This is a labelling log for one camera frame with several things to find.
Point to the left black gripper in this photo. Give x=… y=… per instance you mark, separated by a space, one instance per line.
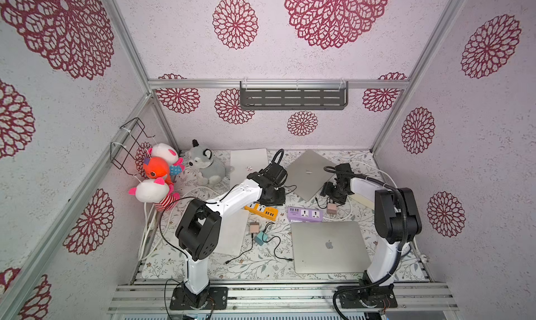
x=281 y=200

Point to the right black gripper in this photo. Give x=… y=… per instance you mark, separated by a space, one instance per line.
x=333 y=190

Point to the teal charger plug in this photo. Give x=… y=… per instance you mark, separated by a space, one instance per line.
x=261 y=238

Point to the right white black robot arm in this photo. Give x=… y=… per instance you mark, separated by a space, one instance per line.
x=397 y=222

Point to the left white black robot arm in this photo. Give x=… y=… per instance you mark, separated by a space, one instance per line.
x=194 y=290

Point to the white laptop with red logo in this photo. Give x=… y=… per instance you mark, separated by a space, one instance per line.
x=245 y=162

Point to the silver laptop rear right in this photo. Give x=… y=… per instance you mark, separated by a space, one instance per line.
x=307 y=175

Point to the silver apple laptop front right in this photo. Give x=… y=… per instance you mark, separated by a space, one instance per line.
x=328 y=248

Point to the white laptop front left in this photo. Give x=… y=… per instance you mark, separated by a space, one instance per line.
x=230 y=236

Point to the cream box with green display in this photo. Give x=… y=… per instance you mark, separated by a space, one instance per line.
x=366 y=200

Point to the orange power strip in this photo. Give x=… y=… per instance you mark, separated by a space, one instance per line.
x=270 y=213

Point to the purple power strip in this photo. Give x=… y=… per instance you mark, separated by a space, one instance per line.
x=296 y=214

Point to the grey husky plush toy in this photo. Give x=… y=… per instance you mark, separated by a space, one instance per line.
x=209 y=169

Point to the white pink plush upper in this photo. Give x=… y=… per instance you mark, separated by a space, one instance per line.
x=166 y=152

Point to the white plush striped legs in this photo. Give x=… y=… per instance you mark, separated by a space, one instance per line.
x=157 y=192

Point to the grey metal wall shelf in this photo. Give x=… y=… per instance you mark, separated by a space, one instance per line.
x=298 y=98

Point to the black wire wall basket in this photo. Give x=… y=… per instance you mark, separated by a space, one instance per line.
x=130 y=153

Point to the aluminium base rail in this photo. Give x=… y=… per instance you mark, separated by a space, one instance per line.
x=263 y=298

